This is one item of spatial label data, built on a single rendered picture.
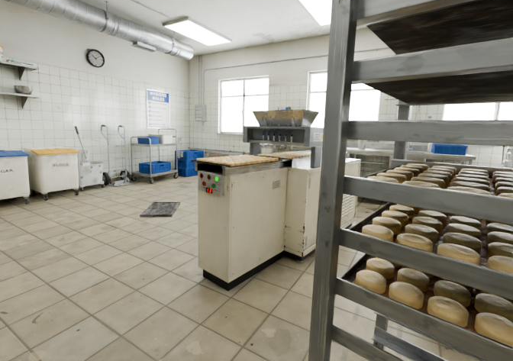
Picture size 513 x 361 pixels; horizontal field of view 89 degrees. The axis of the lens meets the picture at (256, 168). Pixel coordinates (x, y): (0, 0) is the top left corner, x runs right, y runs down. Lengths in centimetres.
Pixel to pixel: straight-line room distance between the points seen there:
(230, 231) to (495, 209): 157
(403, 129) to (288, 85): 545
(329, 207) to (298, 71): 543
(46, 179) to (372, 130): 482
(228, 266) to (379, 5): 173
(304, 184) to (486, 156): 366
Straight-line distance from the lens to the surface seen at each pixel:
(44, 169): 497
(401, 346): 105
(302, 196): 221
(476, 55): 43
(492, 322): 54
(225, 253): 190
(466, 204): 43
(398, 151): 86
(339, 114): 42
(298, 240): 234
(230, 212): 178
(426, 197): 43
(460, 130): 42
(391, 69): 44
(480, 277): 45
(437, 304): 53
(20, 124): 552
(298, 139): 228
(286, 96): 582
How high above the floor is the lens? 113
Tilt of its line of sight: 8 degrees down
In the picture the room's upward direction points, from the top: 2 degrees clockwise
